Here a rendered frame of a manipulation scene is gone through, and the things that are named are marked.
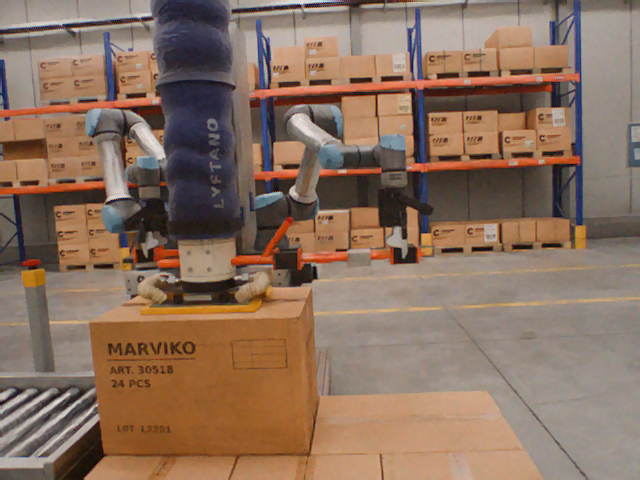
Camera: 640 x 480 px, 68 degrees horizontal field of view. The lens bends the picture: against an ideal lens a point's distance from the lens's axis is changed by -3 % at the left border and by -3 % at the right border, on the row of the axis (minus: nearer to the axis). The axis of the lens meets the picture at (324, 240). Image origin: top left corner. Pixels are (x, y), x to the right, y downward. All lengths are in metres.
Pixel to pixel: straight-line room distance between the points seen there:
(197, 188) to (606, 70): 10.47
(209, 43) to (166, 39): 0.12
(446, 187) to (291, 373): 8.94
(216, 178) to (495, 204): 9.19
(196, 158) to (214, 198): 0.12
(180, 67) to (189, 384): 0.88
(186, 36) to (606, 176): 10.29
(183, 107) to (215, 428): 0.91
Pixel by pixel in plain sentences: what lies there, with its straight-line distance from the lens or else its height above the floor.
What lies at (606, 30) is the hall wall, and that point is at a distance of 11.60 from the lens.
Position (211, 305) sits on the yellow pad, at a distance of 1.45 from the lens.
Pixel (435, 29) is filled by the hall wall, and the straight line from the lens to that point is 10.55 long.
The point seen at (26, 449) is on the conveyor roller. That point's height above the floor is 0.54.
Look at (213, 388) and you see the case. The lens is 1.44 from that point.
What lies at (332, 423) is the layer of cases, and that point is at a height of 0.54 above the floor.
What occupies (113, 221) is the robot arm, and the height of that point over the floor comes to 1.20.
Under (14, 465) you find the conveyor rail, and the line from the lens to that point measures 1.62.
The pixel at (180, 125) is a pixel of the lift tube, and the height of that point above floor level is 1.48.
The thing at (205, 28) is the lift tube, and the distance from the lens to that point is 1.51.
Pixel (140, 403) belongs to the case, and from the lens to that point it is 1.54.
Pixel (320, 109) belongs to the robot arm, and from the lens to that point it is 1.85.
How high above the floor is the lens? 1.28
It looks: 6 degrees down
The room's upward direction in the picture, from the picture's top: 3 degrees counter-clockwise
